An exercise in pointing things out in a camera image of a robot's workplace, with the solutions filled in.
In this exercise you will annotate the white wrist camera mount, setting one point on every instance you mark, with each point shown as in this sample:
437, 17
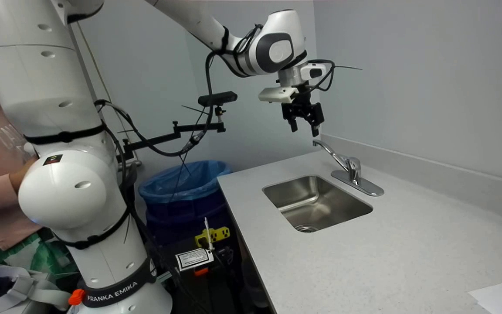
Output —
277, 95

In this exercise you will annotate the black stereo camera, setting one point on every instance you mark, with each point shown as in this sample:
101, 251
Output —
216, 99

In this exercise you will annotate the chrome tap faucet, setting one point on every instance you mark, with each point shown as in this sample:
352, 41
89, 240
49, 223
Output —
352, 169

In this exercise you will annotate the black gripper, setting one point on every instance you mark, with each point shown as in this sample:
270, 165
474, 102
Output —
303, 108

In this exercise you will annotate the white label card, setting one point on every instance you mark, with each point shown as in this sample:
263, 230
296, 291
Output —
193, 261

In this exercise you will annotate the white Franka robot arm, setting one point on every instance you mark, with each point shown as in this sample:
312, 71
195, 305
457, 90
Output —
59, 116

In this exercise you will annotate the blue lined trash bin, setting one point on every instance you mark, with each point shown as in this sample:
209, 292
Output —
181, 193

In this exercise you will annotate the green patterned bag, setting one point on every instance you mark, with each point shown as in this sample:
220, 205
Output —
24, 256

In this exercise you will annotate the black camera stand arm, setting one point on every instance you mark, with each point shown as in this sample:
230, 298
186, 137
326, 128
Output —
192, 128

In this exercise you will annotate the orange stop button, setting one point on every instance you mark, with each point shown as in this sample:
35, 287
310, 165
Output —
75, 298

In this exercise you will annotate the yellow tag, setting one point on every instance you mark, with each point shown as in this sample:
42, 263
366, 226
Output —
213, 237

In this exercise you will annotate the stainless steel sink basin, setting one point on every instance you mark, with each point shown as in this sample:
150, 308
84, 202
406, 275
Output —
314, 203

